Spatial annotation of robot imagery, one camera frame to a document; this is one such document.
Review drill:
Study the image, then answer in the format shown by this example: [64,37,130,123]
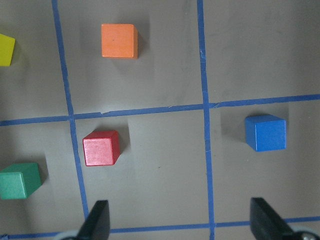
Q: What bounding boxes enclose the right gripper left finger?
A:
[77,200,110,240]

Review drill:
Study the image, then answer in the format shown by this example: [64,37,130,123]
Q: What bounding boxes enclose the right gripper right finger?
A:
[249,197,295,240]

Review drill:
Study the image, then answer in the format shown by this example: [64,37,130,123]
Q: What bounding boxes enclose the red wooden block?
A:
[82,130,121,167]

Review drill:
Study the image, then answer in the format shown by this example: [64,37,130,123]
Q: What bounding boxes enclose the green wooden block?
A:
[0,162,42,200]

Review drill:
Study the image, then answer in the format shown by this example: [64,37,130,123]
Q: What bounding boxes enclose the blue wooden block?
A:
[244,114,287,152]

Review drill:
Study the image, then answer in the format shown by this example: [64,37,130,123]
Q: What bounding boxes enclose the orange wooden block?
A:
[101,23,138,60]

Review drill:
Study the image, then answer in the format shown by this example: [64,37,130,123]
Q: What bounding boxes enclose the yellow wooden block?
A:
[0,34,16,67]

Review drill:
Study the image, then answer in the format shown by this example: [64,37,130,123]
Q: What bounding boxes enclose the brown paper table mat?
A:
[0,0,320,240]

